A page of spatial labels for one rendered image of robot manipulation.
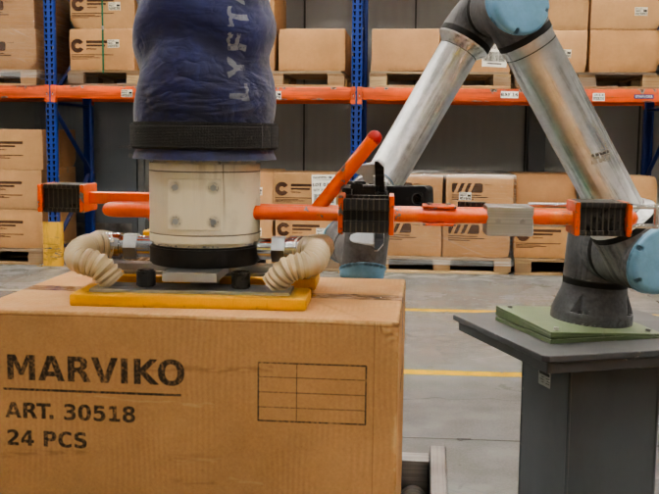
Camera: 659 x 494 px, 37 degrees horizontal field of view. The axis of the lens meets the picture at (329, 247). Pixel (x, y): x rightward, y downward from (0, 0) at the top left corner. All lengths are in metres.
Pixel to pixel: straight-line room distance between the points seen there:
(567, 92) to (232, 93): 0.84
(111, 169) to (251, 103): 8.90
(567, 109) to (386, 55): 6.67
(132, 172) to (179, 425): 8.93
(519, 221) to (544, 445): 1.01
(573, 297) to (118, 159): 8.30
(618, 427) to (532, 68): 0.86
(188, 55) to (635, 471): 1.49
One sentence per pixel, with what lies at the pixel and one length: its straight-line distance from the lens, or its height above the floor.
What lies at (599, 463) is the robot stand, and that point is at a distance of 2.38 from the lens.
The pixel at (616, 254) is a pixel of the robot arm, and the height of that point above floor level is 0.95.
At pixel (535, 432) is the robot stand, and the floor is 0.49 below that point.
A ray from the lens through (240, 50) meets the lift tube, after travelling 1.46.
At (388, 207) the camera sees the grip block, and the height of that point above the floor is 1.09.
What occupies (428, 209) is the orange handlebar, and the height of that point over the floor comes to 1.09.
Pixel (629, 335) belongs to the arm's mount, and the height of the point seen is 0.76.
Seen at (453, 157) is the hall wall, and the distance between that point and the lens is 9.95.
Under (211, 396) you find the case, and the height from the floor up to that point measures 0.84.
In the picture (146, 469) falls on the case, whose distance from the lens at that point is 1.43.
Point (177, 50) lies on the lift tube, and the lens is 1.45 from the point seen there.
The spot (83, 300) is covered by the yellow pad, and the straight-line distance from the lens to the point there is 1.45.
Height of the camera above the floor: 1.20
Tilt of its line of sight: 7 degrees down
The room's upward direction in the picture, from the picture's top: 1 degrees clockwise
